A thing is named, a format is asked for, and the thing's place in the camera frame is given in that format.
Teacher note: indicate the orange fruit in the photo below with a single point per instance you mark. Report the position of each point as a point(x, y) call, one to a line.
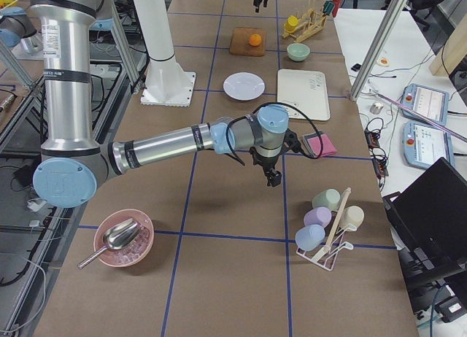
point(255, 40)

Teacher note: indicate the white round plate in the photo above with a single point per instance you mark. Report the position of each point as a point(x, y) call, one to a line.
point(244, 86)

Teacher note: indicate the cream bear tray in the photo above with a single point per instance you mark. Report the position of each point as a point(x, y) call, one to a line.
point(306, 91)

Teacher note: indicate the yellow mug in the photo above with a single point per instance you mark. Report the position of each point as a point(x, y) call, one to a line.
point(291, 24)

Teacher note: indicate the wooden cutting board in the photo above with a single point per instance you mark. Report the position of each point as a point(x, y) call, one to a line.
point(239, 42)

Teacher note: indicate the wooden dish rack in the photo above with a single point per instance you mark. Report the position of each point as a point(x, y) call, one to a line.
point(311, 22)

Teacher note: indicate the green ceramic bowl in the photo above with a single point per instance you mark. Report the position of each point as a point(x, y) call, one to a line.
point(298, 52)

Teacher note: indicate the green pastel cup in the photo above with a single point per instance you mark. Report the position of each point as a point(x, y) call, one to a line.
point(329, 198)

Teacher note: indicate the purple pastel cup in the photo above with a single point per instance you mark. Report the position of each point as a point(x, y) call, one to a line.
point(318, 216)

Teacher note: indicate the pink cloth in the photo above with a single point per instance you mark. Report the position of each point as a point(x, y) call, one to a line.
point(329, 148)

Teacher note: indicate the dark green mug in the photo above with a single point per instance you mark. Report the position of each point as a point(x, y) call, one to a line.
point(328, 7)

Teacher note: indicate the blue pastel cup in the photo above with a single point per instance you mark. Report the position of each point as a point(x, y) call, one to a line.
point(309, 237)

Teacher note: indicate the beige pastel cup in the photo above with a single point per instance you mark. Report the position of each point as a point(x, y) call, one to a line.
point(352, 215)

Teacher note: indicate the small black device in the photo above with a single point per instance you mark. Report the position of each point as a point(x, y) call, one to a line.
point(356, 67)

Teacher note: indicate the small metal cylinder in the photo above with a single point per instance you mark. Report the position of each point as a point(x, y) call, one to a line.
point(376, 108)

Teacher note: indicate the fried egg toy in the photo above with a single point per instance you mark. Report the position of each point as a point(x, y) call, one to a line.
point(383, 62)

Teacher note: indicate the lower teach pendant tablet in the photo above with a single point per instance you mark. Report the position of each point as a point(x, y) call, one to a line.
point(424, 145)

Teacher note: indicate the teach pendant tablet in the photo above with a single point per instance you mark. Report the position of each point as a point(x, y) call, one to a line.
point(424, 145)
point(428, 102)

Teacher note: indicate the black laptop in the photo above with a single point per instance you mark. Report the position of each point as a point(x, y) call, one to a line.
point(430, 219)

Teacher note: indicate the metal scoop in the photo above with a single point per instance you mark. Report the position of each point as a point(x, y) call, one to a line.
point(116, 238)

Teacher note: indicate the pink bowl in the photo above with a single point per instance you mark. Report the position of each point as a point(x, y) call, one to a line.
point(137, 249)

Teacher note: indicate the upper teach pendant tablet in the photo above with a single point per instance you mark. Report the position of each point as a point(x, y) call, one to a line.
point(428, 102)

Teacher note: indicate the white wire cup rack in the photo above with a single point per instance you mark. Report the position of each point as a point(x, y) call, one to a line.
point(326, 253)

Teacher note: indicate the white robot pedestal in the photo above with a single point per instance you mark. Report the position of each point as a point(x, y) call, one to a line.
point(166, 83)

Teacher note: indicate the aluminium frame post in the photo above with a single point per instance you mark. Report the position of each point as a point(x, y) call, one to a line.
point(391, 15)

